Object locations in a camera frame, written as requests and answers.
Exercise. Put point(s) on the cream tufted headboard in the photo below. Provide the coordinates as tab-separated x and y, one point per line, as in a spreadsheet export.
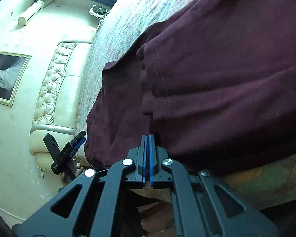
56	107

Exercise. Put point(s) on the white wall air conditioner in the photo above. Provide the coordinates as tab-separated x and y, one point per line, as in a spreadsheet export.
26	16

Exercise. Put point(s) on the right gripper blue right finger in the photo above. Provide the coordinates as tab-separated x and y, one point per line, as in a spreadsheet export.
158	177

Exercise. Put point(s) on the floral green bedspread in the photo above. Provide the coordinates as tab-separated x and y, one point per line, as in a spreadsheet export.
265	186

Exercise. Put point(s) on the small white desk fan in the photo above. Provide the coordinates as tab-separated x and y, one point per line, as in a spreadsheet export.
99	11

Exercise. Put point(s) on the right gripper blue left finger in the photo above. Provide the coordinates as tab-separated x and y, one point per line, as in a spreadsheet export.
137	177

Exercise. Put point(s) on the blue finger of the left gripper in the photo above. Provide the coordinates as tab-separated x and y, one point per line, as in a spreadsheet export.
81	134
78	143

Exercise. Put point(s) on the framed wall picture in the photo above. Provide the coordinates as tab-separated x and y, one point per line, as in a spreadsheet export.
12	67

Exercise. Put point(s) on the dark maroon pants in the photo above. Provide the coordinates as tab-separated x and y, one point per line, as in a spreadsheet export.
215	84

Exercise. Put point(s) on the person's left hand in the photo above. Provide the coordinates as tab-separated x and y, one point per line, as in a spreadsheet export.
64	178

